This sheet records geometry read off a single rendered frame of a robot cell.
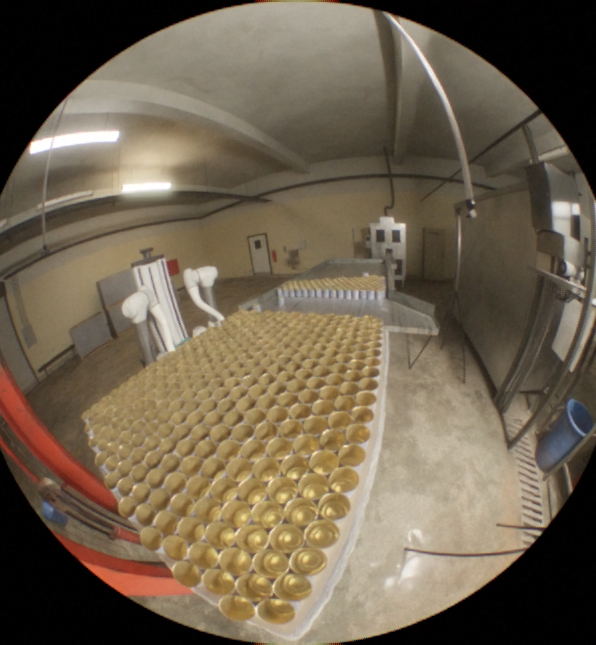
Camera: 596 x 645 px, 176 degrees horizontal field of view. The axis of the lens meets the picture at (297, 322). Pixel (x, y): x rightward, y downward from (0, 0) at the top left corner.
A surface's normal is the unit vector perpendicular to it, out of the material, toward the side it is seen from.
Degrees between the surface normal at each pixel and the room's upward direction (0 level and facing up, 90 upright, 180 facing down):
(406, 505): 0
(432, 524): 0
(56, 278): 90
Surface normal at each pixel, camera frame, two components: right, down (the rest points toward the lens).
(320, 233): -0.40, 0.43
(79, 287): 0.91, 0.07
